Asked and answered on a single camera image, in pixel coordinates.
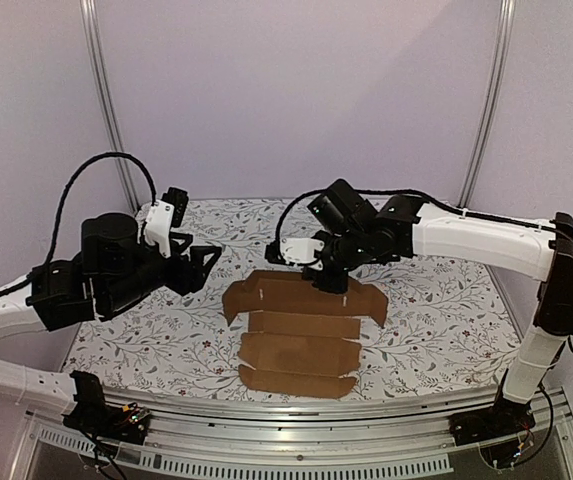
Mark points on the right aluminium frame post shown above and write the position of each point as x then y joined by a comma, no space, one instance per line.
491,100

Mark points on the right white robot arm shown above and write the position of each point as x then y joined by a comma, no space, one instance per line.
411,223

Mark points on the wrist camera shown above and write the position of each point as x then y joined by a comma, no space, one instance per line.
163,216
304,252

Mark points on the floral patterned table mat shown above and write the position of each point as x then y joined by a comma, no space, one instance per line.
446,327

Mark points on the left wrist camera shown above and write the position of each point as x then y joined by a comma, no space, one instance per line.
163,216

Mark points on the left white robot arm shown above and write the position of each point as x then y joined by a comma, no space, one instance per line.
115,270

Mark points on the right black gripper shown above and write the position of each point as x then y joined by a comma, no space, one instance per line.
328,273

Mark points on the brown cardboard box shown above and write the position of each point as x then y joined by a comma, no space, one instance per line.
301,341

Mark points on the aluminium frame post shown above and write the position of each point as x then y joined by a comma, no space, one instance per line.
491,100
90,22

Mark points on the front aluminium rail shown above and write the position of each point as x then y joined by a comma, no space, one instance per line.
406,438

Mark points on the left aluminium frame post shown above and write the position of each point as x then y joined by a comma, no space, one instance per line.
90,22

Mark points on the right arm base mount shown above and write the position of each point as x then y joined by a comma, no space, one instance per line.
503,417

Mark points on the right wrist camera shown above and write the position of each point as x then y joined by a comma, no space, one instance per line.
304,252

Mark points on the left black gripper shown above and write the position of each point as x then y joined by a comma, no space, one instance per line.
188,272

